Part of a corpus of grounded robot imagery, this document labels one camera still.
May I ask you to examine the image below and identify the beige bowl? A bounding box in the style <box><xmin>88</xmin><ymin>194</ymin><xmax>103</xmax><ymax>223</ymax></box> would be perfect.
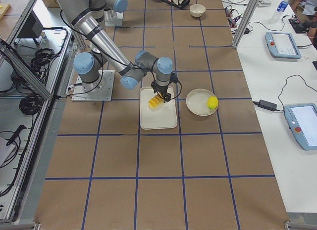
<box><xmin>189</xmin><ymin>4</ymin><xmax>206</xmax><ymax>17</ymax></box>

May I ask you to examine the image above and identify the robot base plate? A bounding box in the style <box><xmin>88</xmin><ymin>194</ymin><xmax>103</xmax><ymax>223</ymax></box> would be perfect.
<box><xmin>104</xmin><ymin>10</ymin><xmax>124</xmax><ymax>27</ymax></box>

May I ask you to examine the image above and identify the black plate rack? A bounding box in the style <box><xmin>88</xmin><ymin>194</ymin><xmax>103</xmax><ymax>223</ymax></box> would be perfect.
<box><xmin>159</xmin><ymin>0</ymin><xmax>190</xmax><ymax>9</ymax></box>

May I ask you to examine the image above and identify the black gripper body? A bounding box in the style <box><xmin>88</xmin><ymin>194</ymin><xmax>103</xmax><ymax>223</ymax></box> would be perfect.
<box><xmin>151</xmin><ymin>81</ymin><xmax>168</xmax><ymax>98</ymax></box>

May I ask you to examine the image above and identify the yellow lemon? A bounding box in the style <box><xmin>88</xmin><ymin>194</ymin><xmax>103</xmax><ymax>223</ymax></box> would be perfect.
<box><xmin>207</xmin><ymin>96</ymin><xmax>218</xmax><ymax>109</ymax></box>

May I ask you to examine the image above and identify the blue teach pendant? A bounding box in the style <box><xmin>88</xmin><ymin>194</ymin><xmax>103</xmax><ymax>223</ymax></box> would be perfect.
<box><xmin>284</xmin><ymin>103</ymin><xmax>317</xmax><ymax>151</ymax></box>
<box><xmin>264</xmin><ymin>32</ymin><xmax>302</xmax><ymax>59</ymax></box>

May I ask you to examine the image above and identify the black power adapter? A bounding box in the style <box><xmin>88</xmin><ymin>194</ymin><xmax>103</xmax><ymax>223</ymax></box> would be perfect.
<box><xmin>258</xmin><ymin>99</ymin><xmax>277</xmax><ymax>111</ymax></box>

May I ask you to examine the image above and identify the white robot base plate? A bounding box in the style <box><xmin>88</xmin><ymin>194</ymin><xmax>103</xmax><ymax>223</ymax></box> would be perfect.
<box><xmin>71</xmin><ymin>70</ymin><xmax>115</xmax><ymax>102</ymax></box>

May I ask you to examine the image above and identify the plastic water bottle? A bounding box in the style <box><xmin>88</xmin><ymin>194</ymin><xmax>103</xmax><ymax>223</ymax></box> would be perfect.
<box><xmin>271</xmin><ymin>0</ymin><xmax>289</xmax><ymax>22</ymax></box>

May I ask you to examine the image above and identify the beige round plate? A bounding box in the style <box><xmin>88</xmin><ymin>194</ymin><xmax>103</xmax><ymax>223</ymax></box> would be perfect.
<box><xmin>186</xmin><ymin>89</ymin><xmax>218</xmax><ymax>116</ymax></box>

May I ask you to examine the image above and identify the aluminium frame post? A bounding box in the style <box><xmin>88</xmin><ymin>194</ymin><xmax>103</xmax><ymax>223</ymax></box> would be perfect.
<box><xmin>232</xmin><ymin>0</ymin><xmax>259</xmax><ymax>49</ymax></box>

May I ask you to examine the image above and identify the white rectangular tray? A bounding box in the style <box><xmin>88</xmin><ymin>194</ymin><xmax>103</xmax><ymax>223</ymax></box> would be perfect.
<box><xmin>140</xmin><ymin>87</ymin><xmax>177</xmax><ymax>130</ymax></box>

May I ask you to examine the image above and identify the orange striped bread roll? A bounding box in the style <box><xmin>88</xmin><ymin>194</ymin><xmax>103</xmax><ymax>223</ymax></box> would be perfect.
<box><xmin>148</xmin><ymin>94</ymin><xmax>164</xmax><ymax>109</ymax></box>

